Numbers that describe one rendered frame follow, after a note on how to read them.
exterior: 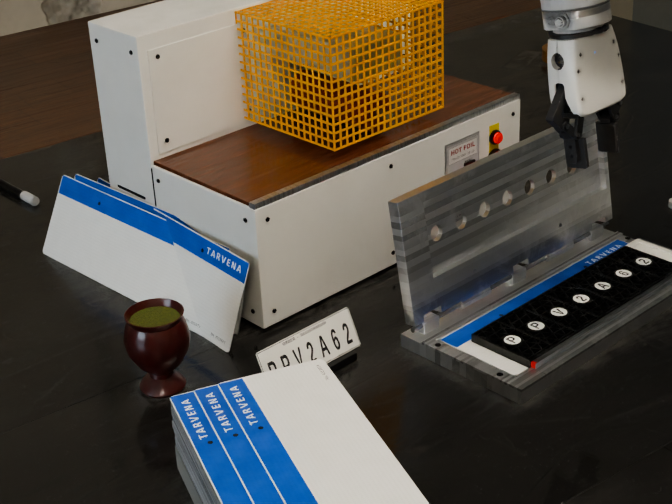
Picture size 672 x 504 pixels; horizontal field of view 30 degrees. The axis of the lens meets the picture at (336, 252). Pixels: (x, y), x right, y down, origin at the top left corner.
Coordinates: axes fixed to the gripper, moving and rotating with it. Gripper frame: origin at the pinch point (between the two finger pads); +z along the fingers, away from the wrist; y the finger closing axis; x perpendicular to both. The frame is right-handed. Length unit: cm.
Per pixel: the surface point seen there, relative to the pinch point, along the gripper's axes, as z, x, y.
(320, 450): 16, -3, -54
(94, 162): 5, 104, -13
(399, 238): 6.6, 15.4, -21.7
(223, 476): 16, 1, -64
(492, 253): 14.7, 15.2, -5.3
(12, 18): -15, 187, 21
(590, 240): 21.1, 16.2, 17.3
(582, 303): 22.3, 4.3, -0.7
